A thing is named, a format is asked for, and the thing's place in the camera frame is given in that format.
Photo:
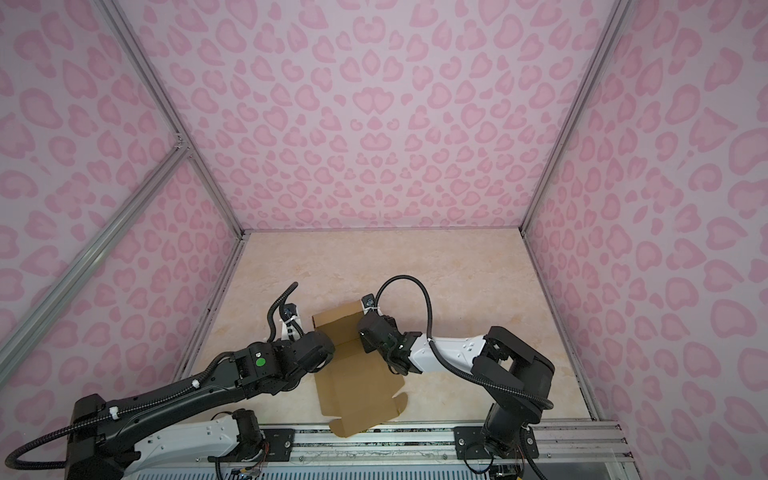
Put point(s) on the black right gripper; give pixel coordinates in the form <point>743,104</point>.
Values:
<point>369,327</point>

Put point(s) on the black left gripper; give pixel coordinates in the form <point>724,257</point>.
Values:
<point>321,347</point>

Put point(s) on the brown cardboard box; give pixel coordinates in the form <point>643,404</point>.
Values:
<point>356,390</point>

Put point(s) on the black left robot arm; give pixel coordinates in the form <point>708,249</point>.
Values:
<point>105,447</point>

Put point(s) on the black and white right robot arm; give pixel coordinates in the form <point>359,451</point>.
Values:
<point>516,376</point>

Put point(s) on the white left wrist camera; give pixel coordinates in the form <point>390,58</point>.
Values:
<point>291,329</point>

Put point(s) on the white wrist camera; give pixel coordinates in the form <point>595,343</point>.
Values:
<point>291,329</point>
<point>369,303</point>

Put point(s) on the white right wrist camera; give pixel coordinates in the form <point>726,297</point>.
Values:
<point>369,303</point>

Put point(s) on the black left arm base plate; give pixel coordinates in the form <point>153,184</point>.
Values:
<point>273,445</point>

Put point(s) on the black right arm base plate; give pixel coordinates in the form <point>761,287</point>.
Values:
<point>474,443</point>

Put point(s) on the aluminium diagonal frame bar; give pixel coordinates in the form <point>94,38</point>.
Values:
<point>42,315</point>

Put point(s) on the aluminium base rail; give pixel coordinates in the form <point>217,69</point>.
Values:
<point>569,449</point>

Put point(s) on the aluminium left corner post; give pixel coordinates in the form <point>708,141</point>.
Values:
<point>129,42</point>

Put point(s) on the aluminium corner post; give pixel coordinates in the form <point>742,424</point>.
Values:
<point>620,15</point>
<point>129,42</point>

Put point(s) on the aluminium right corner post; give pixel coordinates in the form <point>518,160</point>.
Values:
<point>620,15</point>

